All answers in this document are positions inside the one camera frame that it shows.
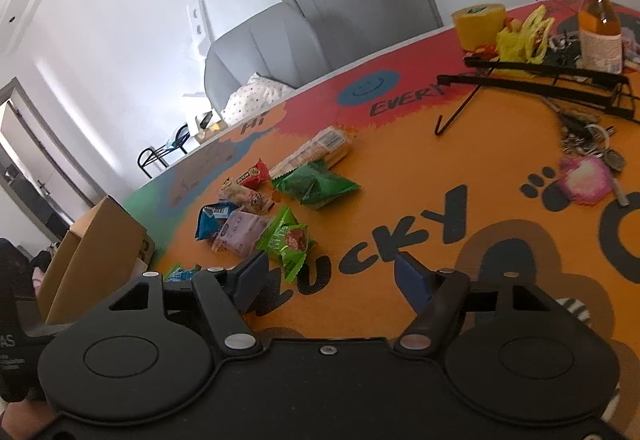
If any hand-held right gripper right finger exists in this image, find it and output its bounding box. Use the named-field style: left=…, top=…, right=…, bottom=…
left=394, top=252, right=568, bottom=356

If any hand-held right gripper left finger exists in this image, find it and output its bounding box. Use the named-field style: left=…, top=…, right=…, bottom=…
left=100, top=251, right=271, bottom=361

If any small green snack packet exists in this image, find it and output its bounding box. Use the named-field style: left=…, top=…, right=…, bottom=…
left=256, top=206, right=318, bottom=284

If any blue snack packet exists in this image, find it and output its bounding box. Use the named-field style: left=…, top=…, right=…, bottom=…
left=195, top=201, right=242, bottom=241

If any teal snack packet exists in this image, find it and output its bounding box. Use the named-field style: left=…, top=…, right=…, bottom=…
left=164, top=263, right=202, bottom=284

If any large green snack packet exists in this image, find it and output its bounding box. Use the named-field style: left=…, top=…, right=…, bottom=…
left=272, top=160, right=362, bottom=211

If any person's left hand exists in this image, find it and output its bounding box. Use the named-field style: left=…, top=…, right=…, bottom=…
left=0, top=399, right=56, bottom=440

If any pale pink snack packet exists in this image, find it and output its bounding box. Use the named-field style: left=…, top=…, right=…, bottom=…
left=212, top=210, right=274, bottom=254

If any beige snack packet red print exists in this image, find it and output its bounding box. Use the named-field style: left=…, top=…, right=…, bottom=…
left=219, top=182, right=276, bottom=217

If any small red snack bar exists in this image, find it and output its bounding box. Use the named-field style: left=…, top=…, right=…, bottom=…
left=234, top=159, right=272, bottom=187

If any colourful printed table mat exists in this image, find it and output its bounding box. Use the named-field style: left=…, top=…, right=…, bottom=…
left=120, top=0, right=640, bottom=421

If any long cracker packet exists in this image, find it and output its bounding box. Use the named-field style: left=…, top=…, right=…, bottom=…
left=269, top=125, right=357, bottom=181

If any black shoe rack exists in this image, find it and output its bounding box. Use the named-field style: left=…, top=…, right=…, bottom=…
left=137, top=126, right=190, bottom=179

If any taped cardboard box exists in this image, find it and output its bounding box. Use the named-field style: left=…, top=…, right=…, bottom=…
left=194, top=110, right=228, bottom=143

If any white dotted pillow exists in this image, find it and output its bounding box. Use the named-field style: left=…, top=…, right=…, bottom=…
left=222, top=72, right=297, bottom=126

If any bunch of keys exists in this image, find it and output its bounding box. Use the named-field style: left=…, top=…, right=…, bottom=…
left=539, top=96, right=630, bottom=208

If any grey armchair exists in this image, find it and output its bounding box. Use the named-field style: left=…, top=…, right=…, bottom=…
left=204, top=2, right=332, bottom=121

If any white board with holes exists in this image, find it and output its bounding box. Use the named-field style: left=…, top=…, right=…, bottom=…
left=185, top=0, right=212, bottom=57

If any yellow tape roll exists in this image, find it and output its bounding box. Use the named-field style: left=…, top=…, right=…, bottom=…
left=452, top=3, right=507, bottom=52

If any glass bottle orange drink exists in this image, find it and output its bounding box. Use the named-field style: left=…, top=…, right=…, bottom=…
left=573, top=0, right=624, bottom=74

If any pink plush keychain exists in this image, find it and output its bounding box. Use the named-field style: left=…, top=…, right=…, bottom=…
left=558, top=155, right=615, bottom=207

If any black wire rack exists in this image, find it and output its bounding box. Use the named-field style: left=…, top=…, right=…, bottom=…
left=434, top=54, right=640, bottom=137

